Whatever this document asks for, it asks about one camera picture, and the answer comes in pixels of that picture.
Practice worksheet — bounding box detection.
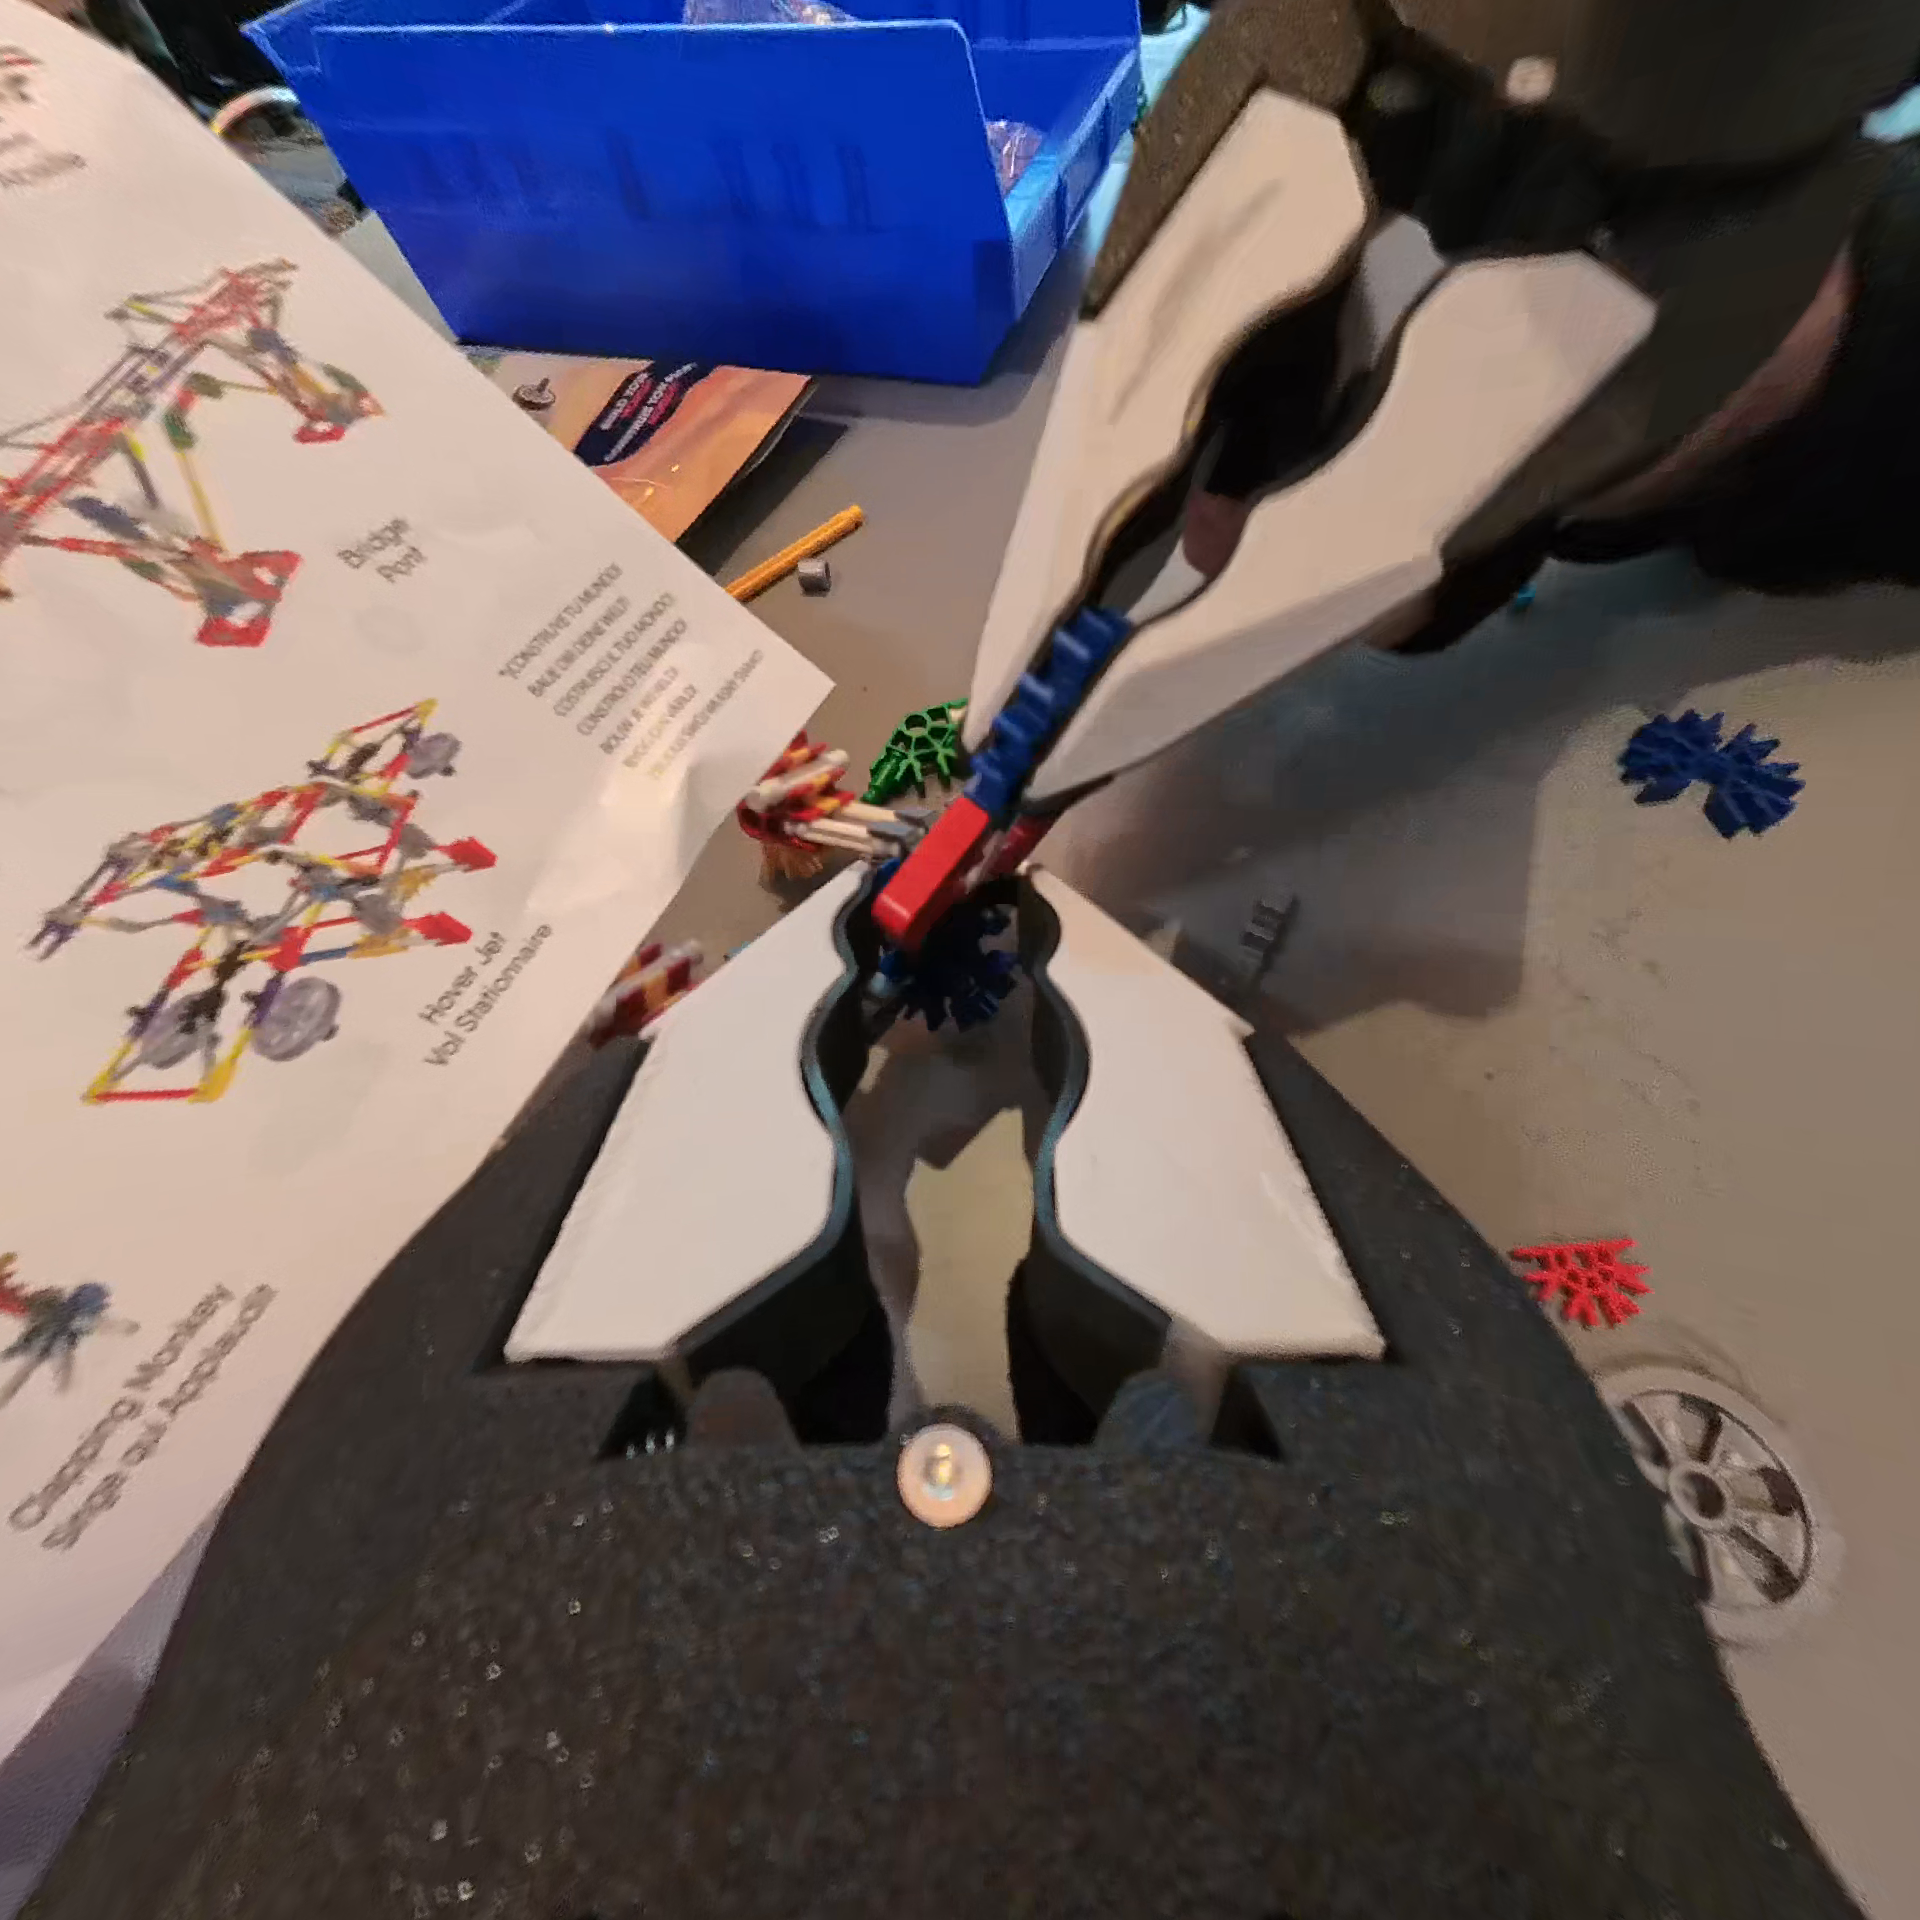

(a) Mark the blue plastic bin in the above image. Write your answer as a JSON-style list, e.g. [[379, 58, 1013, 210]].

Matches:
[[248, 0, 1145, 388]]

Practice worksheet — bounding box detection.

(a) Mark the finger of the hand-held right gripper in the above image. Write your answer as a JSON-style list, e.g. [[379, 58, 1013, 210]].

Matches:
[[1032, 248, 1661, 805], [960, 84, 1383, 755]]

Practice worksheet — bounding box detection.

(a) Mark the brown plastic bag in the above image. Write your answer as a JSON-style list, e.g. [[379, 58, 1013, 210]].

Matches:
[[547, 356, 815, 543]]

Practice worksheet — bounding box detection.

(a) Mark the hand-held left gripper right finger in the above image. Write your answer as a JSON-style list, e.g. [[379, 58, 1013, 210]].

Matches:
[[1013, 866, 1387, 1369]]

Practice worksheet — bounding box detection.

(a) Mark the red half snowflake connector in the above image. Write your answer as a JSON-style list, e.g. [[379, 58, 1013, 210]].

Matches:
[[1510, 1236, 1652, 1328]]

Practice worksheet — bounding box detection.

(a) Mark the grey spoked pulley wheel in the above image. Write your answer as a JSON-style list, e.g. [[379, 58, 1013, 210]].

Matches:
[[1598, 1356, 1839, 1645]]

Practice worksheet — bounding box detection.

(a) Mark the green connector chain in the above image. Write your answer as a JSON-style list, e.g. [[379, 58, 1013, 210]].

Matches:
[[864, 699, 969, 805]]

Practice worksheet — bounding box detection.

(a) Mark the person's right forearm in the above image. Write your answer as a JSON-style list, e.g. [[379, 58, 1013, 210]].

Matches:
[[1697, 149, 1920, 601]]

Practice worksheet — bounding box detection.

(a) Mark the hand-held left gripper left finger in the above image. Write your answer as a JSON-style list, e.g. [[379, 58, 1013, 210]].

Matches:
[[502, 866, 888, 1369]]

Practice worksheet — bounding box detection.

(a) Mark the person's right hand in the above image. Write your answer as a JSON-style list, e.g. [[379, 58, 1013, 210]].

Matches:
[[1560, 248, 1870, 529]]

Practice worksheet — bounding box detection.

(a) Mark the blue snowflake connector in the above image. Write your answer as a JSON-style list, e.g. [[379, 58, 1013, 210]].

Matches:
[[1617, 707, 1807, 839], [967, 604, 1131, 812]]

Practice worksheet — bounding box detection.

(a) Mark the toy models instruction sheet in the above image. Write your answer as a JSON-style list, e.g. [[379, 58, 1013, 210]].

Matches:
[[0, 0, 835, 1758]]

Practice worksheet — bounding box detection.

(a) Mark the long yellow rod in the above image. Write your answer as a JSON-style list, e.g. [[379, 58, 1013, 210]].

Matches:
[[723, 505, 866, 601]]

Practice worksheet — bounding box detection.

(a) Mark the colourful construction toy model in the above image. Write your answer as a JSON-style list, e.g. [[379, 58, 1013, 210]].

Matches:
[[590, 732, 1052, 1051]]

